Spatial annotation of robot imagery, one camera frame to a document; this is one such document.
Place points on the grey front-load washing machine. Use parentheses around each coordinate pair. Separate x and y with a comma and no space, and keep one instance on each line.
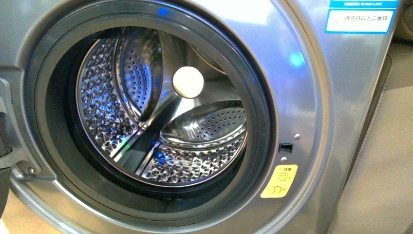
(320,85)

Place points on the stainless steel washer drum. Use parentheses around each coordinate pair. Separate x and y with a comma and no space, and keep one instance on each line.
(134,119)

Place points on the black door latch slot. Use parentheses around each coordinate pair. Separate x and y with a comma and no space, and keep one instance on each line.
(285,148)

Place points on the lower latch screw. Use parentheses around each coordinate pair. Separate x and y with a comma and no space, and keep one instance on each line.
(283,159)

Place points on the yellow warning sticker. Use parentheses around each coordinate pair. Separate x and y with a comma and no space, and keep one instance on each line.
(280,181)

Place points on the dark grey door gasket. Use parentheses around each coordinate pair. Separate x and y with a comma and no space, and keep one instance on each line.
(94,186)

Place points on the blue white energy label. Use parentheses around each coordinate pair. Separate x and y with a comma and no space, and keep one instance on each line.
(359,4)

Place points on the blue white QR code sticker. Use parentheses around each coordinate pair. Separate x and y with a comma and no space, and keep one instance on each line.
(359,21)

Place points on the beige sofa seat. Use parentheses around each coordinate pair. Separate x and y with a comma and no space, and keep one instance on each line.
(378,196)

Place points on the grey cushion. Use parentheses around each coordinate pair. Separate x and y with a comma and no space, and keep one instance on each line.
(404,27)

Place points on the grey door hinge bracket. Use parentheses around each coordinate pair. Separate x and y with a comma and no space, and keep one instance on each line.
(12,136)

